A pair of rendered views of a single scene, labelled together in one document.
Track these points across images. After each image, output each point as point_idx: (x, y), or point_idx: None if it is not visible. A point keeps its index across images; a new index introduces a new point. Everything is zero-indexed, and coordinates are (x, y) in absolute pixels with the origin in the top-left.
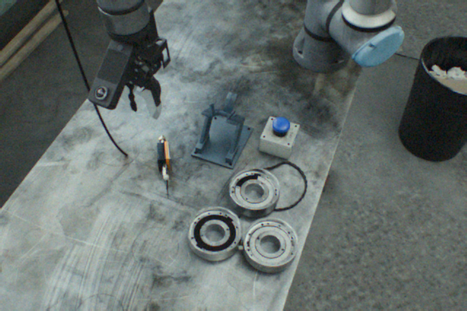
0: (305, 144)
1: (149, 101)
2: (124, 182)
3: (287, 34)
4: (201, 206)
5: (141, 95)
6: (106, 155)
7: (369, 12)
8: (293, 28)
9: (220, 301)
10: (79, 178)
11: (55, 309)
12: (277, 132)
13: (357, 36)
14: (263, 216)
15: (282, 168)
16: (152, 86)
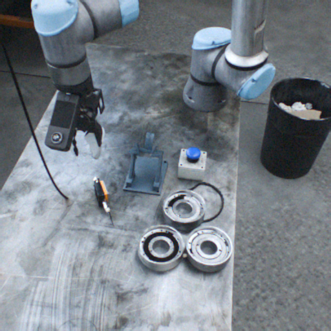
0: (213, 167)
1: (92, 143)
2: (70, 220)
3: (175, 86)
4: (142, 229)
5: None
6: (48, 202)
7: (249, 54)
8: (179, 81)
9: (178, 303)
10: (28, 224)
11: None
12: (191, 160)
13: (241, 75)
14: (194, 227)
15: (199, 188)
16: (96, 128)
